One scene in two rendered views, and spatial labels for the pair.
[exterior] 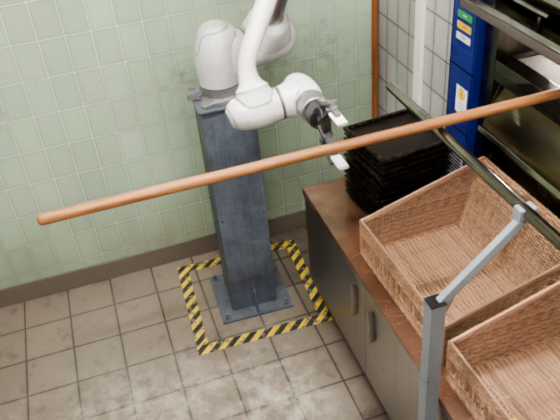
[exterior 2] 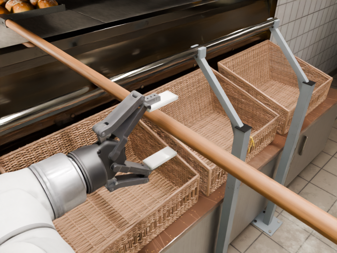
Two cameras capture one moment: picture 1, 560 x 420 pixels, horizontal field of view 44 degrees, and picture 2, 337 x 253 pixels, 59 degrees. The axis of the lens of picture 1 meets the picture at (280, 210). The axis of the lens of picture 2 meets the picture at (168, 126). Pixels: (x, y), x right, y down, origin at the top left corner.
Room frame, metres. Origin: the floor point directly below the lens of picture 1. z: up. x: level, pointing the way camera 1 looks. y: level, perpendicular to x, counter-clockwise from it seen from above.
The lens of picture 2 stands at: (1.82, 0.24, 1.53)
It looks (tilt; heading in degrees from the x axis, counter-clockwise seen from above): 35 degrees down; 242
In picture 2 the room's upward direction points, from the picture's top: straight up
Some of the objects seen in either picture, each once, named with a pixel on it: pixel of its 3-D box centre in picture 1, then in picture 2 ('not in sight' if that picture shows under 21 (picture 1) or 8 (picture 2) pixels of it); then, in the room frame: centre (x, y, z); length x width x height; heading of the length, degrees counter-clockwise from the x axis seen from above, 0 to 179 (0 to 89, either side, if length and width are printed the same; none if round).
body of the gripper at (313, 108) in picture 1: (322, 118); (100, 162); (1.74, -0.15, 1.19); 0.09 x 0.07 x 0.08; 14
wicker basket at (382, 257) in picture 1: (463, 251); (104, 182); (1.65, -0.56, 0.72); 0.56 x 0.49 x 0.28; 16
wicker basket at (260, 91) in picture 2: not in sight; (274, 81); (0.49, -0.87, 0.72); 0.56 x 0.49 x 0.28; 16
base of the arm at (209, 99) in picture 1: (216, 89); not in sight; (2.34, 0.19, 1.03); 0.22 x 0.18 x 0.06; 102
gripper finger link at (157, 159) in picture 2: (339, 162); (160, 157); (1.61, -0.18, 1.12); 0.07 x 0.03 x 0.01; 14
